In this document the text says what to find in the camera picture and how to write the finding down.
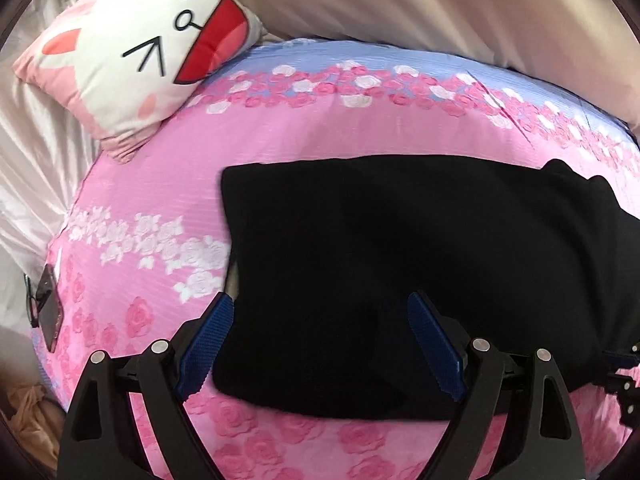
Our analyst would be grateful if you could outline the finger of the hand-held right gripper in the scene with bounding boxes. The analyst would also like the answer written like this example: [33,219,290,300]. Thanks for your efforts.
[602,341,640,427]

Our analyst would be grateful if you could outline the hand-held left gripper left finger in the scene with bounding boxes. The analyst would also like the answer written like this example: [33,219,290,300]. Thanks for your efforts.
[57,292,235,480]

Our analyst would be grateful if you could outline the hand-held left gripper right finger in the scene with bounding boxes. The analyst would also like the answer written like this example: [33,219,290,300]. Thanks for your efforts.
[407,291,587,480]

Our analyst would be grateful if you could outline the black pants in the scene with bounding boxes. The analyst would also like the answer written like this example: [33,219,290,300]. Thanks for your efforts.
[212,157,640,421]

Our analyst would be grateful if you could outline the pink floral quilt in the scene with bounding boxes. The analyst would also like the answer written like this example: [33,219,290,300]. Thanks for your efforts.
[30,37,640,480]

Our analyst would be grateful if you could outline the dark smartphone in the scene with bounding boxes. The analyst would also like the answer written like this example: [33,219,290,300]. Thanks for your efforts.
[37,264,65,352]

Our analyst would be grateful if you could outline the tan cloth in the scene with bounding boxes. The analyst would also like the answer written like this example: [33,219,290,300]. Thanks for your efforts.
[7,382,63,443]

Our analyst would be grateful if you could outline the shiny pale satin sheet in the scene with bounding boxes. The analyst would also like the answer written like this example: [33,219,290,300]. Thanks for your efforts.
[0,0,103,331]

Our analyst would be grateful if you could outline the white cartoon face pillow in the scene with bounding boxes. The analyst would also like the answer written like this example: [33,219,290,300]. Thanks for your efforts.
[12,0,266,163]

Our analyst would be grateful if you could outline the beige cloth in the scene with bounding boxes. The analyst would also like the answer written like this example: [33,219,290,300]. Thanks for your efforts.
[220,0,640,126]

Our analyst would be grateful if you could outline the black cable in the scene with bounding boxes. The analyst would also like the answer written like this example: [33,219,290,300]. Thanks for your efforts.
[24,274,43,328]

